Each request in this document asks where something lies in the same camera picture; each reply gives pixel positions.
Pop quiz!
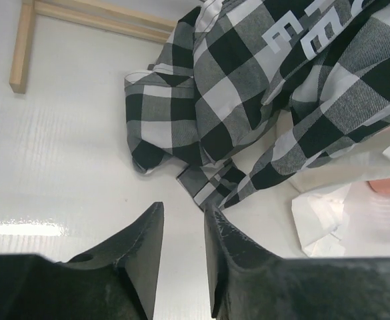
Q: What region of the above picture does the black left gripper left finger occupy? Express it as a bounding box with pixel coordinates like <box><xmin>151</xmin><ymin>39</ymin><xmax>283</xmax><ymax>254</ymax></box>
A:
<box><xmin>0</xmin><ymin>202</ymin><xmax>164</xmax><ymax>319</ymax></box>

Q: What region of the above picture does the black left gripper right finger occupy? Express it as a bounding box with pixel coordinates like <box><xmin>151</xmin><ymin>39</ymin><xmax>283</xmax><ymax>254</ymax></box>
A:
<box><xmin>204</xmin><ymin>206</ymin><xmax>390</xmax><ymax>319</ymax></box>

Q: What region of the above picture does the black white checkered shirt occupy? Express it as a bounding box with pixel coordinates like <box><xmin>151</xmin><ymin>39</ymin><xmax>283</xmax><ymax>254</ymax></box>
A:
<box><xmin>125</xmin><ymin>1</ymin><xmax>390</xmax><ymax>209</ymax></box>

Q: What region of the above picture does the wooden clothes rack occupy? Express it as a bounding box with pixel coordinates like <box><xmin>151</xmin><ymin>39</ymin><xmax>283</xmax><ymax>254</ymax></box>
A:
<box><xmin>9</xmin><ymin>1</ymin><xmax>176</xmax><ymax>99</ymax></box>

